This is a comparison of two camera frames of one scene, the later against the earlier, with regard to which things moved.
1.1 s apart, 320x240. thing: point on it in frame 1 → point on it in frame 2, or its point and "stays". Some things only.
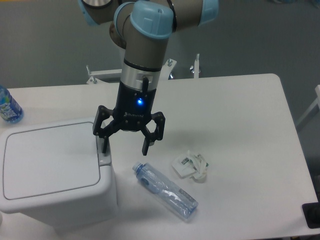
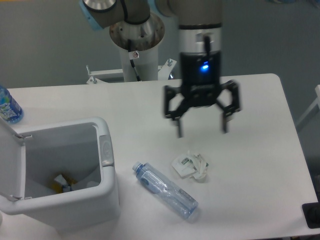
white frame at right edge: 317,101 stays
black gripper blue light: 133,106 → 200,73
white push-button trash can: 57,170 stays
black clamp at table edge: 311,213 stays
